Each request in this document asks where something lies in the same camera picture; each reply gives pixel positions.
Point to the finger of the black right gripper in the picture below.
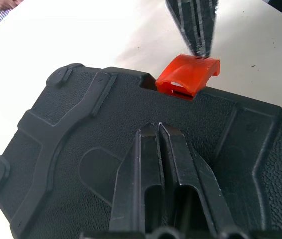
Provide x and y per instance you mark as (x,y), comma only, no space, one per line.
(187,22)
(207,22)

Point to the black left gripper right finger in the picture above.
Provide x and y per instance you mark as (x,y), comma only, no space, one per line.
(193,174)

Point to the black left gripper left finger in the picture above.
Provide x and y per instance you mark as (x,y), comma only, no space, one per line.
(133,189)

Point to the red tool case latch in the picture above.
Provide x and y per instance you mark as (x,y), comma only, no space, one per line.
(185,74)

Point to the black plastic tool case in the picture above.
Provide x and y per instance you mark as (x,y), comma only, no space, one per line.
(63,139)

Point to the bystander bare hand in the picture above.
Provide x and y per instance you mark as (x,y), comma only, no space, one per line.
(5,3)

